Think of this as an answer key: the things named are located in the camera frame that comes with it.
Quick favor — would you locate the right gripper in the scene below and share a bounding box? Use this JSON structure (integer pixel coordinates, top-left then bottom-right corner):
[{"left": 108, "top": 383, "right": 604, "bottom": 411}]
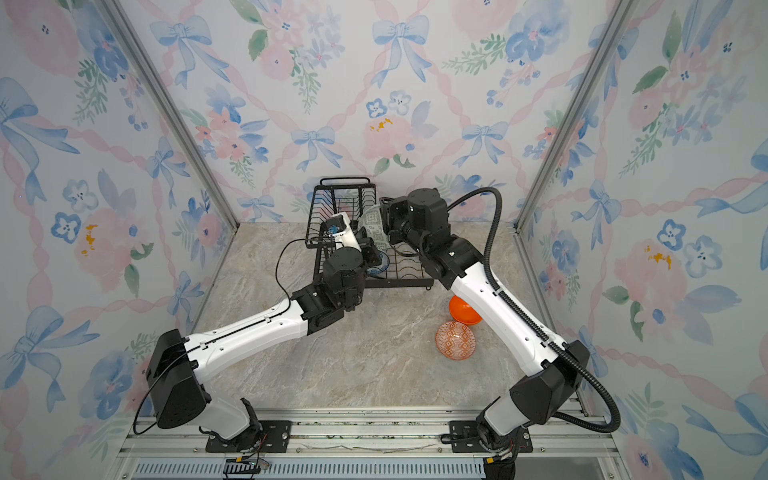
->
[{"left": 381, "top": 196, "right": 431, "bottom": 264}]

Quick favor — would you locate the green patterned bowl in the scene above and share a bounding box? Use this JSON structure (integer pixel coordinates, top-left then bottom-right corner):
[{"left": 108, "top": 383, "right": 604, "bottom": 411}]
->
[{"left": 358, "top": 205, "right": 390, "bottom": 251}]

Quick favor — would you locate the black wire dish rack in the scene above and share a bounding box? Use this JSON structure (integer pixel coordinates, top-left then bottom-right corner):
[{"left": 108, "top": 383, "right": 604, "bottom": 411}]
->
[{"left": 305, "top": 176, "right": 434, "bottom": 290}]

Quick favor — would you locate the blue floral bowl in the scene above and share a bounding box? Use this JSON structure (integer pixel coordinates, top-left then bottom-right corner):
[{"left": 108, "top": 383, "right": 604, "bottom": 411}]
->
[{"left": 367, "top": 262, "right": 389, "bottom": 278}]

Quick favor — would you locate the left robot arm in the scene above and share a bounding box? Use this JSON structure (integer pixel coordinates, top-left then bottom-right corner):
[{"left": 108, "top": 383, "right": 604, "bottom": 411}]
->
[{"left": 145, "top": 239, "right": 381, "bottom": 451}]

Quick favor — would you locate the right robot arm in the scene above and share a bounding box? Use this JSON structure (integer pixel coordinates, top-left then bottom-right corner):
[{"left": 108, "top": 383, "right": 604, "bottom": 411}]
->
[{"left": 381, "top": 188, "right": 591, "bottom": 450}]

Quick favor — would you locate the orange bowl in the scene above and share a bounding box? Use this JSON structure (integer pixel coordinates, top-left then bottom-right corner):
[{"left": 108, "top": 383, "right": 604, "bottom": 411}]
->
[{"left": 449, "top": 296, "right": 483, "bottom": 326}]

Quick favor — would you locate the red patterned bowl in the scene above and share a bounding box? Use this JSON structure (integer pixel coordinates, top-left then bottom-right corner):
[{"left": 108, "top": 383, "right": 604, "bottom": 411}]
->
[{"left": 435, "top": 321, "right": 477, "bottom": 361}]

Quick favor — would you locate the right corner aluminium profile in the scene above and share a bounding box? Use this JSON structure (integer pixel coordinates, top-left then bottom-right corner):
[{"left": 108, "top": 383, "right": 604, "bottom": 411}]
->
[{"left": 514, "top": 0, "right": 637, "bottom": 234}]

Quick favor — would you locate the corner aluminium profile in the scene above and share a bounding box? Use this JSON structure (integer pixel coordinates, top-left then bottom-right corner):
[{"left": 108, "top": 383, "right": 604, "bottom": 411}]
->
[
  {"left": 95, "top": 0, "right": 240, "bottom": 230},
  {"left": 514, "top": 0, "right": 637, "bottom": 234}
]

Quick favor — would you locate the left corner aluminium profile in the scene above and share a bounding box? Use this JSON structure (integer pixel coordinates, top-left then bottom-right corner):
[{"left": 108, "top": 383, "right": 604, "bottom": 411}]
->
[{"left": 95, "top": 0, "right": 240, "bottom": 230}]

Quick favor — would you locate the aluminium mounting rail frame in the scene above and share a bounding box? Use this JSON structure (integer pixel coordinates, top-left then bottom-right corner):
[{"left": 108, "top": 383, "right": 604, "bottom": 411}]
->
[{"left": 106, "top": 407, "right": 629, "bottom": 479}]

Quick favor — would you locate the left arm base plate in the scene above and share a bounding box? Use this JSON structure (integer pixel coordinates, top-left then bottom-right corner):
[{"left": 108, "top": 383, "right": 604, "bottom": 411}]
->
[{"left": 205, "top": 420, "right": 293, "bottom": 454}]

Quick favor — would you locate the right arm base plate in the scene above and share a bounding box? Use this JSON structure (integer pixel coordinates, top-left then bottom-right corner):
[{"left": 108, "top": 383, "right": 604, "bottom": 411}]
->
[{"left": 440, "top": 420, "right": 533, "bottom": 454}]

